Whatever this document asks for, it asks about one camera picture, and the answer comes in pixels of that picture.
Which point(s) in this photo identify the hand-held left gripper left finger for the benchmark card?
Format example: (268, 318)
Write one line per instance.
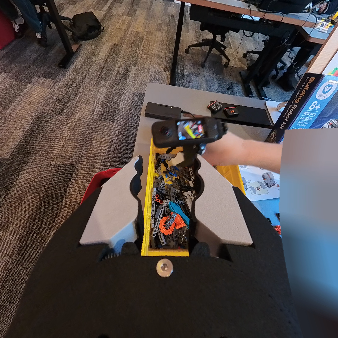
(113, 211)

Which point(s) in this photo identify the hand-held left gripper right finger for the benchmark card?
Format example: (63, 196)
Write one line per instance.
(221, 211)

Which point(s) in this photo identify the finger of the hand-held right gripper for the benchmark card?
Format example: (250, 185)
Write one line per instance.
(179, 159)

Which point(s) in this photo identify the pile of small building parts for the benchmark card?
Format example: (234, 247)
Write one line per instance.
(171, 184)

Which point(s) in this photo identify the yellow plastic bin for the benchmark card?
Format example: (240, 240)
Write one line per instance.
(147, 211)

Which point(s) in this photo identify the long grey pin-hole panel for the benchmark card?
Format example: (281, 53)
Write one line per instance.
(188, 198)

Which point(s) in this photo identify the black desk pad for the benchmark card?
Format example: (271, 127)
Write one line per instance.
(250, 113)

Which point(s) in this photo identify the blue desk mat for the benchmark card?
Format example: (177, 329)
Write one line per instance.
(264, 210)

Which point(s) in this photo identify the wooden desk with black legs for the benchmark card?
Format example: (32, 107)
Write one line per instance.
(177, 45)

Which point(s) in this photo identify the pale desk with black legs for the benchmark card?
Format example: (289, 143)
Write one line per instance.
(60, 26)

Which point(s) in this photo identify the person's right hand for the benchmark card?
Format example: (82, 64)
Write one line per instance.
(227, 151)

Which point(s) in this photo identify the black battery with grey label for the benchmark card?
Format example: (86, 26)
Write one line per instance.
(215, 106)

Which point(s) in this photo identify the black battery with orange mark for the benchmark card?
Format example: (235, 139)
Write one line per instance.
(231, 111)

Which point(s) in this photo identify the red plastic bin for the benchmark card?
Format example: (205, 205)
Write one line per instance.
(105, 173)

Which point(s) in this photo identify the long light grey holed beam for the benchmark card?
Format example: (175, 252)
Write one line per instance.
(153, 211)

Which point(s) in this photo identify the blue plastic separator tool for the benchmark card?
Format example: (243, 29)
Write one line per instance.
(179, 211)

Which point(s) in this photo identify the printed instruction sheet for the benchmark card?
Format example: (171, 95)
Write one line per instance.
(253, 182)

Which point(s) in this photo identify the dark grey short beam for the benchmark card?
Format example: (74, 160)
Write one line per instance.
(171, 220)

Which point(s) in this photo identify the black charger box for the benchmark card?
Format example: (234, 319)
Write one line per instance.
(162, 111)

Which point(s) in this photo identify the large orange gear wheel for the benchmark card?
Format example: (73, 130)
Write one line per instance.
(163, 227)

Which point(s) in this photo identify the white flat pad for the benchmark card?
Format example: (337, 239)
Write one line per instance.
(272, 113)

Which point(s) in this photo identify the black office chair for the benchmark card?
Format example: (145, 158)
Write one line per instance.
(211, 45)

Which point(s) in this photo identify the blue cardboard kit box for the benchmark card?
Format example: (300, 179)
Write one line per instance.
(316, 105)

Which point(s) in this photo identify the yellow toy model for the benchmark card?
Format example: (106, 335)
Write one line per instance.
(327, 23)

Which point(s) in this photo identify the black bag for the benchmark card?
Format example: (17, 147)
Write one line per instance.
(87, 25)

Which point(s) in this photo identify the red storage box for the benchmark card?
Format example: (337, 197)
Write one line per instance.
(5, 31)

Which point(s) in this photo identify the wooden shelf frame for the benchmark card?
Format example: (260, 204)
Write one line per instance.
(324, 50)

